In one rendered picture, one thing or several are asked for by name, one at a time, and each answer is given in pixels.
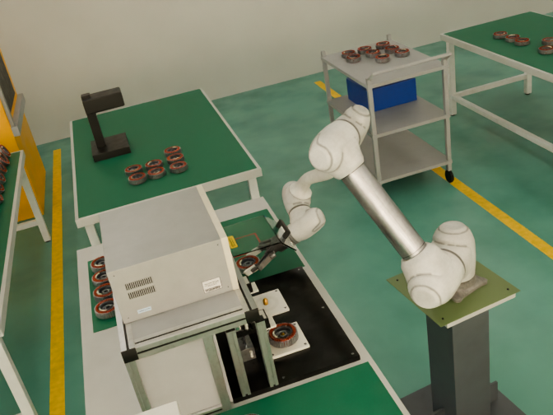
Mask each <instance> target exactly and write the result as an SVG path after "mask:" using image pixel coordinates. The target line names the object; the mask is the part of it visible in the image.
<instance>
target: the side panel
mask: <svg viewBox="0 0 553 415"><path fill-rule="evenodd" d="M125 366H126V368H127V371H128V374H129V377H130V380H131V382H132V386H133V388H134V391H135V393H136V396H137V400H138V402H139V404H140V407H141V410H142V411H143V412H145V411H147V410H150V409H153V408H157V407H159V406H162V405H165V404H167V403H171V402H174V401H177V403H178V405H179V411H180V414H181V415H216V414H218V413H223V412H225V411H226V409H229V410H230V409H232V407H231V404H230V399H229V395H228V392H227V389H226V386H225V381H224V377H223V374H222V371H221V365H220V362H219V359H218V356H217V353H216V347H215V344H214V341H213V338H212V335H211V336H208V337H205V338H201V339H198V340H196V341H193V342H190V343H186V344H183V345H180V346H177V347H173V348H171V349H168V350H165V351H163V352H158V353H156V354H153V355H150V356H148V357H143V358H140V359H138V360H136V361H131V362H129V363H126V364H125Z"/></svg>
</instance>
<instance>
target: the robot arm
mask: <svg viewBox="0 0 553 415"><path fill-rule="evenodd" d="M369 124H370V113H369V111H368V110H367V109H366V108H365V107H364V106H362V105H353V106H351V107H350V108H348V109H347V110H346V111H345V113H344V114H343V115H341V116H340V117H339V118H337V119H336V120H335V121H333V122H332V123H331V124H329V125H327V126H326V127H325V128H324V129H323V130H322V131H320V132H319V133H318V135H317V136H316V137H315V138H314V140H313V141H312V143H311V145H310V148H309V161H310V163H311V164H312V166H313V167H314V168H315V170H311V171H309V172H307V173H305V174H303V175H302V176H301V177H300V179H299V180H298V181H297V182H296V181H290V182H287V183H286V184H285V185H284V186H283V189H282V200H283V203H284V206H285V209H286V211H287V213H288V215H289V217H290V224H289V225H288V226H287V227H288V229H289V230H290V234H289V236H288V237H289V239H290V241H291V242H292V244H293V245H296V244H298V243H299V242H301V241H302V240H306V239H308V238H309V237H311V236H312V235H314V234H315V233H316V232H318V231H319V230H320V229H321V228H322V227H323V226H324V224H325V222H326V219H325V216H324V214H323V212H322V211H321V210H320V209H319V208H317V207H313V208H310V204H311V194H312V192H311V189H310V188H309V187H310V185H311V184H314V183H318V182H322V181H325V180H329V179H331V178H333V177H334V178H335V179H338V180H342V181H343V182H344V184H345V185H346V187H347V188H348V189H349V190H350V191H351V192H352V194H353V195H354V196H355V198H356V199H357V200H358V202H359V203H360V205H361V206H362V207H363V209H364V210H366V212H367V213H368V214H369V216H370V217H371V218H372V220H373V221H374V223H375V224H376V225H377V227H378V228H379V229H380V230H381V231H382V232H383V234H384V235H385V236H386V238H387V239H388V241H389V242H390V243H391V245H392V246H393V247H394V249H395V250H396V251H397V252H398V253H399V254H400V256H401V257H402V261H401V270H402V271H403V274H404V276H405V279H406V281H407V289H408V292H409V294H410V297H411V299H412V300H413V301H414V302H415V303H416V304H417V305H418V306H420V307H423V308H426V309H431V308H435V307H438V306H440V305H442V304H445V303H446V302H448V301H449V300H450V299H452V300H453V301H454V302H456V303H459V302H461V301H462V300H463V299H464V298H465V297H466V296H468V295H470V294H471V293H473V292H474V291H475V290H476V289H478V288H479V287H482V286H485V285H486V284H487V279H486V278H484V277H479V276H477V275H476V273H475V271H476V244H475V239H474V236H473V234H472V232H471V230H470V229H469V228H468V226H466V225H465V224H463V223H462V222H460V221H447V222H444V223H443V224H441V225H440V226H439V227H438V228H437V229H436V231H435V232H434V234H433V240H432V242H431V243H429V242H424V241H423V240H422V238H421V237H420V235H419V234H418V233H417V231H416V230H415V229H414V227H413V226H412V225H411V223H410V222H409V221H408V220H407V219H406V217H405V216H404V215H403V213H402V212H401V210H400V209H399V208H398V206H397V205H396V204H395V202H394V201H393V200H392V199H391V198H390V196H389V195H388V194H387V192H386V191H385V190H384V188H383V187H382V185H381V184H380V183H379V182H378V181H377V180H376V178H375V177H374V175H373V174H372V173H371V171H370V170H369V169H368V167H367V166H366V165H365V163H364V157H363V154H362V152H361V149H360V144H361V143H362V142H363V140H364V138H365V135H366V134H367V131H368V129H369ZM287 248H289V247H287V246H285V245H283V244H281V243H280V244H277V245H272V246H269V247H267V248H263V249H259V250H256V251H253V252H250V253H248V254H246V255H247V256H248V255H255V256H256V255H258V254H260V253H261V252H263V251H264V250H266V252H265V253H264V256H263V257H262V258H261V259H260V260H259V261H258V263H257V264H254V265H253V266H251V267H250V268H248V269H246V270H245V271H244V274H245V275H247V276H249V275H251V274H252V273H254V272H256V271H257V270H259V271H262V270H263V269H264V268H265V267H266V266H267V265H268V264H269V263H270V262H271V261H272V260H273V259H274V258H275V257H276V255H275V253H276V252H277V251H280V252H282V251H284V250H285V249H287Z"/></svg>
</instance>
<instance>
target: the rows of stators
mask: <svg viewBox="0 0 553 415"><path fill-rule="evenodd" d="M91 270H92V272H93V273H95V274H94V275H93V276H92V278H91V280H92V282H93V285H94V286H95V287H96V289H95V290H94V291H93V297H94V298H95V301H97V302H99V303H98V304H97V305H96V306H95V308H94V311H95V314H96V317H97V318H99V319H109V318H112V317H114V316H115V309H114V298H113V292H112V288H111V286H110V284H109V279H108V277H107V274H106V269H105V257H104V256H100V257H98V258H96V259H94V260H93V261H92V262H91Z"/></svg>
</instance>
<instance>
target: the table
mask: <svg viewBox="0 0 553 415"><path fill-rule="evenodd" d="M25 158H26V155H25V153H24V151H23V150H21V151H18V152H12V153H10V152H9V151H8V150H7V149H6V148H5V147H4V146H3V145H1V144H0V369H1V371H2V373H3V375H4V377H5V379H6V382H7V384H8V386H9V388H10V390H11V392H12V394H13V396H14V398H15V400H16V402H17V404H18V407H19V409H20V410H21V413H18V414H16V415H38V413H37V412H36V410H35V406H34V404H33V403H32V401H31V399H30V396H29V395H28V392H27V390H26V387H25V386H24V384H23V382H22V379H21V377H20V375H19V373H18V371H17V369H16V366H15V364H14V362H13V360H12V358H11V356H10V353H9V351H8V350H7V347H6V345H5V343H4V342H3V339H2V337H3V336H4V331H5V323H6V317H7V303H8V297H9V289H10V282H11V275H12V262H13V255H14V248H15V241H16V232H17V231H20V230H24V229H27V228H30V227H33V226H38V227H39V230H40V232H41V235H42V236H43V239H44V242H50V241H51V236H50V234H49V230H48V228H47V226H46V224H45V221H44V218H43V215H42V213H41V211H40V207H39V204H38V203H37V200H36V198H35V195H34V192H33V189H32V188H31V185H30V181H29V179H28V177H27V174H26V171H25V169H24V165H25ZM21 186H23V189H24V190H25V193H26V197H27V199H28V201H29V204H30V207H31V209H32V212H33V213H34V216H35V219H34V220H31V221H26V222H22V223H20V224H17V221H18V214H19V207H20V200H21Z"/></svg>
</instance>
